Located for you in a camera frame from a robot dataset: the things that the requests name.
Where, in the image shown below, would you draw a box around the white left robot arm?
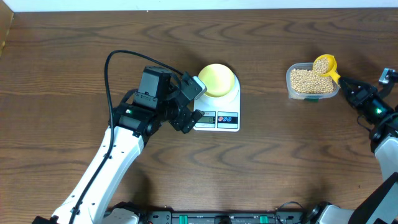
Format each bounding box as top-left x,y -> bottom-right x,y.
34,66 -> 206,223

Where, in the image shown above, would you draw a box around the yellow measuring scoop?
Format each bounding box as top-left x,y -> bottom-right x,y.
314,54 -> 341,85

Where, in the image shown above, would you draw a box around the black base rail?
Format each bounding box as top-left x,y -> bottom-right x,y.
102,202 -> 315,224

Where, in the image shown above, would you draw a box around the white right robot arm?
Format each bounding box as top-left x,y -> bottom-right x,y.
304,77 -> 397,223

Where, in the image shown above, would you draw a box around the white digital kitchen scale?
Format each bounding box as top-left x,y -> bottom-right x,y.
193,74 -> 241,132

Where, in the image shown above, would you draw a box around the pale yellow bowl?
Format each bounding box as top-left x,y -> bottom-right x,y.
198,63 -> 235,98

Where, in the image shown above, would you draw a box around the clear plastic container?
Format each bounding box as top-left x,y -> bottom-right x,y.
286,63 -> 340,100

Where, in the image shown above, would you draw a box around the green tape strip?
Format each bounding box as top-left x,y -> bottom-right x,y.
304,98 -> 319,103

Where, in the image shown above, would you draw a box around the soybeans in scoop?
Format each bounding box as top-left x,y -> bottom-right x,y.
313,57 -> 329,75

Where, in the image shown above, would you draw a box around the soybeans in container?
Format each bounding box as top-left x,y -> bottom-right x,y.
290,69 -> 335,94

